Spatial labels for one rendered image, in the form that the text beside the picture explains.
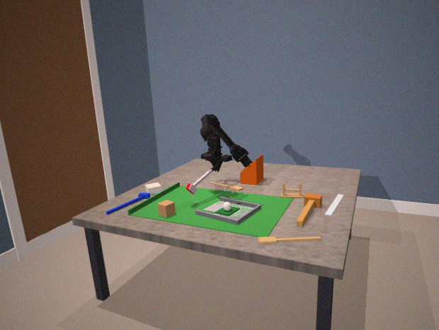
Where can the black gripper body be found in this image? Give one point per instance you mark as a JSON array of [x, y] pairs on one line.
[[224, 158]]

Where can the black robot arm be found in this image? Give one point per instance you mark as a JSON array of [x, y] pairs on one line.
[[212, 132]]

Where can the white flat strip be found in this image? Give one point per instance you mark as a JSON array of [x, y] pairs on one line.
[[334, 205]]

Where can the blue putter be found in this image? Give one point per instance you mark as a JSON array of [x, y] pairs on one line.
[[140, 197]]

